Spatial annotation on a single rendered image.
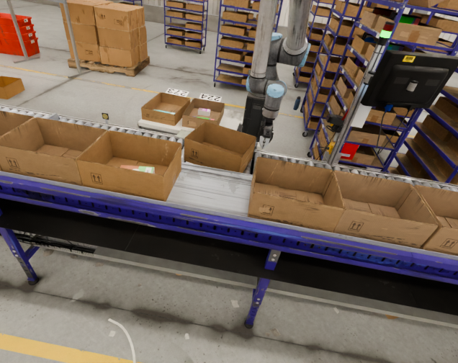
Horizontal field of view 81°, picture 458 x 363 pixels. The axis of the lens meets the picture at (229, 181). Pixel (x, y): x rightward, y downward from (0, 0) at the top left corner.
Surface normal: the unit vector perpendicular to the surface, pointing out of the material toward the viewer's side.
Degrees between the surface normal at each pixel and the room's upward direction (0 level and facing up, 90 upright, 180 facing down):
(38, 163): 91
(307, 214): 90
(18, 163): 90
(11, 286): 0
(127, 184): 91
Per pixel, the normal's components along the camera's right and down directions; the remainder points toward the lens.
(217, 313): 0.12, -0.78
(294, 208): -0.14, 0.60
